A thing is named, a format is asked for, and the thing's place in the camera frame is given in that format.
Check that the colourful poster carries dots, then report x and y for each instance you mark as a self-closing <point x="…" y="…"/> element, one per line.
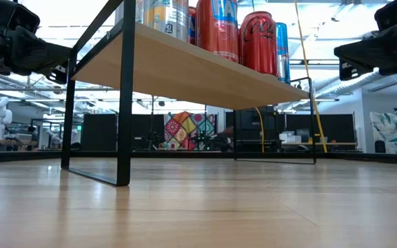
<point x="184" y="127"/>

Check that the red cola can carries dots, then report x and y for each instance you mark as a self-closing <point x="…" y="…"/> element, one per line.
<point x="217" y="31"/>
<point x="258" y="43"/>

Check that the blue silver energy drink can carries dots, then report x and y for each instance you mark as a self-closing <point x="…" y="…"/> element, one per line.
<point x="283" y="51"/>

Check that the orange soda can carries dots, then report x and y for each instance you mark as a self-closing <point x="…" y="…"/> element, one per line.
<point x="192" y="25"/>

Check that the wooden shelf black metal legs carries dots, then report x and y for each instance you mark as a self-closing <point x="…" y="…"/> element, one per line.
<point x="184" y="75"/>

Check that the black equipment rack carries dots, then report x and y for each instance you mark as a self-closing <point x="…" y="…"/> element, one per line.
<point x="250" y="124"/>

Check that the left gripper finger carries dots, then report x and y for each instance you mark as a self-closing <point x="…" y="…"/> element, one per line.
<point x="47" y="50"/>
<point x="57" y="70"/>

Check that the person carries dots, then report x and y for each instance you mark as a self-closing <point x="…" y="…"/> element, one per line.
<point x="226" y="139"/>

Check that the small black robot arm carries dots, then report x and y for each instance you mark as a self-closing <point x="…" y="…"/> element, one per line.
<point x="202" y="139"/>

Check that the white box stack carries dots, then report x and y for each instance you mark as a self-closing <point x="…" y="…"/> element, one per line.
<point x="293" y="137"/>

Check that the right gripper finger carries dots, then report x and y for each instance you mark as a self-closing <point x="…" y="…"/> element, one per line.
<point x="377" y="43"/>
<point x="374" y="62"/>

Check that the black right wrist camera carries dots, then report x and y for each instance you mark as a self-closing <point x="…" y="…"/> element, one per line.
<point x="391" y="13"/>

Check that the black partition panel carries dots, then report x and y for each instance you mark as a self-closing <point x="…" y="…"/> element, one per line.
<point x="338" y="127"/>
<point x="98" y="132"/>

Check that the black aluminium table frame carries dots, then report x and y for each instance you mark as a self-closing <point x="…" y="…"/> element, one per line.
<point x="29" y="155"/>

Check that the white teal patterned cloth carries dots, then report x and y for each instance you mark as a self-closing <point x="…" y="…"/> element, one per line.
<point x="391" y="127"/>

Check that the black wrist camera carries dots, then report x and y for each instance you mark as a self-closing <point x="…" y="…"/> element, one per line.
<point x="22" y="19"/>
<point x="391" y="13"/>

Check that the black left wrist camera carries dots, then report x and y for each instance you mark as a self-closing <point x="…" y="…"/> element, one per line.
<point x="22" y="19"/>

